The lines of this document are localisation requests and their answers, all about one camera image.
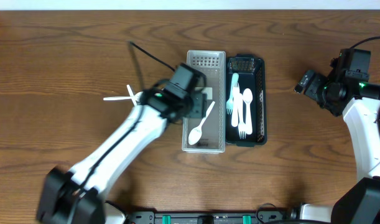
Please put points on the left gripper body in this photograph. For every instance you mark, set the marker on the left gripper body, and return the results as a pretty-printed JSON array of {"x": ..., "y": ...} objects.
[{"x": 199, "y": 106}]

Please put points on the white plastic spoon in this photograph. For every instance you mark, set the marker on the white plastic spoon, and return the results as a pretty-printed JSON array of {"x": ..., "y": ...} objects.
[{"x": 196, "y": 133}]

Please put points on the clear plastic basket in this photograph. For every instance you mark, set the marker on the clear plastic basket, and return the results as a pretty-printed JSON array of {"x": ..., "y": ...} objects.
[{"x": 212, "y": 64}]

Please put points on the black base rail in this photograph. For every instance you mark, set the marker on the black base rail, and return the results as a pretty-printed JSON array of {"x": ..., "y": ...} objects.
[{"x": 263, "y": 215}]

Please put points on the white spoon horizontal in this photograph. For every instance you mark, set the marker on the white spoon horizontal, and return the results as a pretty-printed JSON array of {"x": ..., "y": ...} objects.
[{"x": 116, "y": 98}]

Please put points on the white spoon group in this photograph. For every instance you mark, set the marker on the white spoon group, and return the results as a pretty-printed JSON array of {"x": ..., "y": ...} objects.
[{"x": 248, "y": 98}]

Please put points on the white spoon pointing down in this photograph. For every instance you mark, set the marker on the white spoon pointing down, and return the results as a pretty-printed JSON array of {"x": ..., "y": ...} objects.
[{"x": 132, "y": 95}]

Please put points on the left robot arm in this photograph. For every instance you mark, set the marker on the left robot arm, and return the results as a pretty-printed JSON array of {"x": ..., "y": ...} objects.
[{"x": 79, "y": 195}]

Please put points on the pale blue fork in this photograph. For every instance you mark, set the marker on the pale blue fork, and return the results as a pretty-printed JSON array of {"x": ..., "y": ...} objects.
[{"x": 229, "y": 103}]

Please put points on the white label in basket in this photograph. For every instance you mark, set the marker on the white label in basket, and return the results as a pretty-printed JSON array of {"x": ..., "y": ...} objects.
[{"x": 208, "y": 91}]

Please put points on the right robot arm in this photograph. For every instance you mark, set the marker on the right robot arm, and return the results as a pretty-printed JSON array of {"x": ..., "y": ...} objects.
[{"x": 347, "y": 92}]

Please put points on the white fork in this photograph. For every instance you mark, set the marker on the white fork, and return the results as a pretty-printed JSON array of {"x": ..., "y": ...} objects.
[
  {"x": 241, "y": 125},
  {"x": 236, "y": 98}
]

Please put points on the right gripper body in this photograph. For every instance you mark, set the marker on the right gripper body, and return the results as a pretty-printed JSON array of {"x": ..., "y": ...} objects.
[{"x": 310, "y": 84}]

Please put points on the black plastic basket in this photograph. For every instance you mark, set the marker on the black plastic basket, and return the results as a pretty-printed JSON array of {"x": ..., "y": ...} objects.
[{"x": 251, "y": 70}]

